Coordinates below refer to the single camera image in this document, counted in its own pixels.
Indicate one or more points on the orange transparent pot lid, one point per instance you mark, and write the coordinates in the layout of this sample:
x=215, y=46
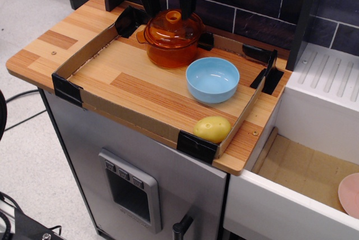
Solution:
x=169, y=30

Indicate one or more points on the orange transparent pot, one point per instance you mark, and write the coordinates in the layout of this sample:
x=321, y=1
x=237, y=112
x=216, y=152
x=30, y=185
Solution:
x=170, y=49

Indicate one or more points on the cardboard fence with black tape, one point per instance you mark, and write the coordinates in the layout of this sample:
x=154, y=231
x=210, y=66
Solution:
x=112, y=75

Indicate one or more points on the light blue bowl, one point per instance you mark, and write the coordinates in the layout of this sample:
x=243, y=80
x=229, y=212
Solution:
x=212, y=80

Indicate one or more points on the yellow toy potato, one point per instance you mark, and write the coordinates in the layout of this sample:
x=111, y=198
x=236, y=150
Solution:
x=214, y=129

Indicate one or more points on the silver toy dishwasher cabinet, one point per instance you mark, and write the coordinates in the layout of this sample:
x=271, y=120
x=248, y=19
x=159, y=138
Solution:
x=133, y=186

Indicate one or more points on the white toy sink unit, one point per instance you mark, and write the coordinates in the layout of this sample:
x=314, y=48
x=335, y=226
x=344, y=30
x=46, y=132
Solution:
x=289, y=188

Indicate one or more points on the pink plate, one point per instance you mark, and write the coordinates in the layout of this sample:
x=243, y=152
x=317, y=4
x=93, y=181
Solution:
x=348, y=194

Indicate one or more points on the black upright post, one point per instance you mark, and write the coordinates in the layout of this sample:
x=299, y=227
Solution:
x=301, y=34

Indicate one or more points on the black oven door handle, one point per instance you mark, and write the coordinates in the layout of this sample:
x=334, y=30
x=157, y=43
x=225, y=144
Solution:
x=179, y=229

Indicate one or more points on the black camera mount foreground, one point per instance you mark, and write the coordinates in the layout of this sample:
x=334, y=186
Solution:
x=15, y=224

